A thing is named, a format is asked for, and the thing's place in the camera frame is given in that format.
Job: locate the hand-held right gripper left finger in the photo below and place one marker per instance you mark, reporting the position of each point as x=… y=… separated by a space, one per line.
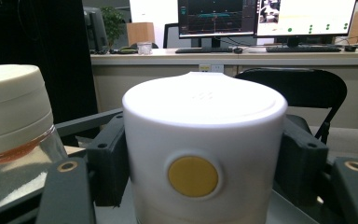
x=107 y=161

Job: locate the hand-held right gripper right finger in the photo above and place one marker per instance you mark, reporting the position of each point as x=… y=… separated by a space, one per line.
x=301 y=168

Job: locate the white canister with yellow button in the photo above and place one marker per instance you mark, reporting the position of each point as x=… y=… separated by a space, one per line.
x=202 y=130

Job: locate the glass jar with cream lid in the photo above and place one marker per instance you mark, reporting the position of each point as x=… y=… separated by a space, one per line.
x=12 y=109

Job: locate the black folding chair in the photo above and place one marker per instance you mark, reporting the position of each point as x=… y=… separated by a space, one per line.
x=298 y=87

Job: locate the long beige desk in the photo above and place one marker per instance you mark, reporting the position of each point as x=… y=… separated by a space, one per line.
x=155 y=84

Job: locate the black keyboard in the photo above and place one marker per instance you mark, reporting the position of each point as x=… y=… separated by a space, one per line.
x=203 y=50
x=303 y=49

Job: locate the clear plastic cup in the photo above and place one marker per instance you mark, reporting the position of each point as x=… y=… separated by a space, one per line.
x=144 y=48

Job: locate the brown cardboard box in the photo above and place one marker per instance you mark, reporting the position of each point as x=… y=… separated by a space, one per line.
x=140 y=32

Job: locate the black computer mouse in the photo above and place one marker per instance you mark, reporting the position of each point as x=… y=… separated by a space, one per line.
x=238 y=50

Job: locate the grey monitor back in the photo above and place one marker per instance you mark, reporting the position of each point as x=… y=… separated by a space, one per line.
x=95 y=28

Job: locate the black curtain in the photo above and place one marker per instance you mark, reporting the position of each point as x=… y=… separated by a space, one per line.
x=37 y=46

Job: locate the green potted plant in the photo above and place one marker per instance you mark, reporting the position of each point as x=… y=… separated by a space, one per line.
x=112 y=23

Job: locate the monitor with white screen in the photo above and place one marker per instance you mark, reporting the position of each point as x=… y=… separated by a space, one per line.
x=304 y=18

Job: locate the monitor with dark screen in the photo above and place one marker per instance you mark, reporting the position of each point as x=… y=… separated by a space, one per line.
x=216 y=17

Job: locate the white wall socket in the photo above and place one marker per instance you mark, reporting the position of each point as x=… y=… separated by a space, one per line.
x=211 y=68

